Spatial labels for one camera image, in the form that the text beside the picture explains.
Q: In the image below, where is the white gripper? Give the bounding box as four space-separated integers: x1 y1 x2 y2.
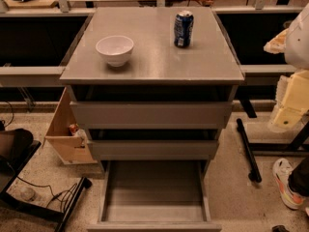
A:
264 29 309 132

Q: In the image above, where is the blue pepsi can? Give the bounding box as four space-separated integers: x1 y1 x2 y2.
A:
174 11 194 47

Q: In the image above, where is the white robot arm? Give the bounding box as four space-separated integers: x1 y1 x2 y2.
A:
264 4 309 132

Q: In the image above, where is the grey drawer cabinet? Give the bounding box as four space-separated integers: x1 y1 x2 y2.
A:
59 6 245 176

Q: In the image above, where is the grey open bottom drawer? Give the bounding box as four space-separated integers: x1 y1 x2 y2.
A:
87 160 221 232

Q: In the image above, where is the grey middle drawer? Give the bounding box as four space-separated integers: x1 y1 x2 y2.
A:
88 140 218 160

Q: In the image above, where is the grey top drawer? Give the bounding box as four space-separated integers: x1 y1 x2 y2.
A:
70 101 232 130

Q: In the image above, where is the white orange sneaker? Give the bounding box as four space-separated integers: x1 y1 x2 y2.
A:
272 158 305 210

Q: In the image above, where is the black table leg foot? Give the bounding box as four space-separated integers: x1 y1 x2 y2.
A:
237 119 262 183

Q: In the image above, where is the black trouser leg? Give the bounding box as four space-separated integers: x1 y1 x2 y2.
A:
288 158 309 197

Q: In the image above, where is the white ceramic bowl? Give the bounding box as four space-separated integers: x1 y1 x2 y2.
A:
96 36 134 67

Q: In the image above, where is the red snack packet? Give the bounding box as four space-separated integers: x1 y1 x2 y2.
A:
69 124 79 135

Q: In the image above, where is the grey metal railing frame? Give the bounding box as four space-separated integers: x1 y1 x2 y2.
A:
0 0 308 87

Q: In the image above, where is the black cable on floor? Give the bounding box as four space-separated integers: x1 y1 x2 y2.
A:
15 176 79 213

